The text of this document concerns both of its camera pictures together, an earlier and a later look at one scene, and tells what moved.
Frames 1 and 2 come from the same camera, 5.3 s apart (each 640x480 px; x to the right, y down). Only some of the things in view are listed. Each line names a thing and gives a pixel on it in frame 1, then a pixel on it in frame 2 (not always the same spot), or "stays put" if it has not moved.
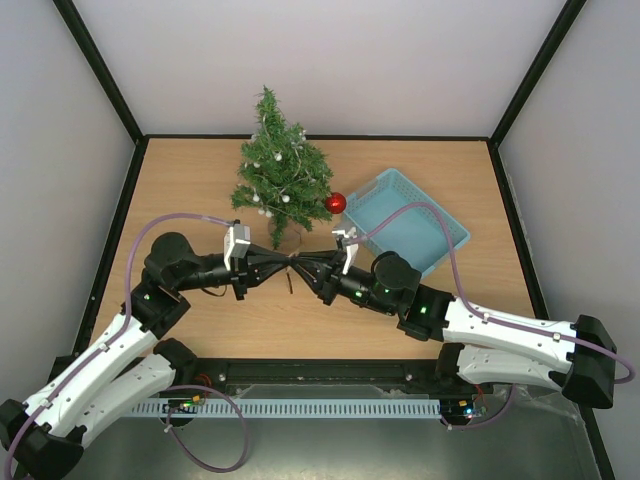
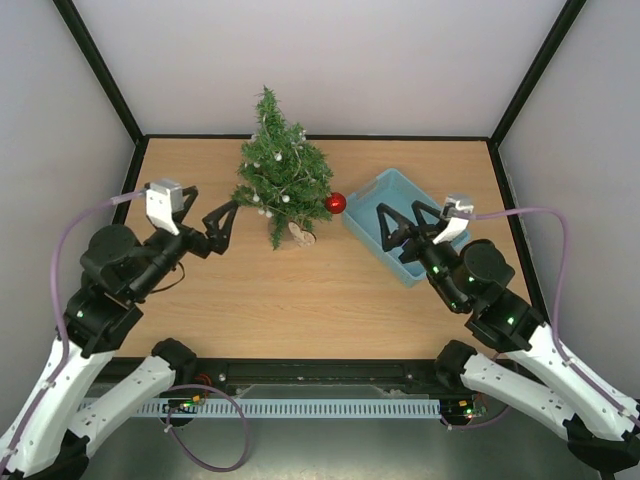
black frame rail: [415, 376] stays put
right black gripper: [331, 278] -> [413, 243]
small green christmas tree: [283, 174] stays put
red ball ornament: [335, 202] stays put
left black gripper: [243, 270] -> [219, 240]
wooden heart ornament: [289, 279] -> [302, 236]
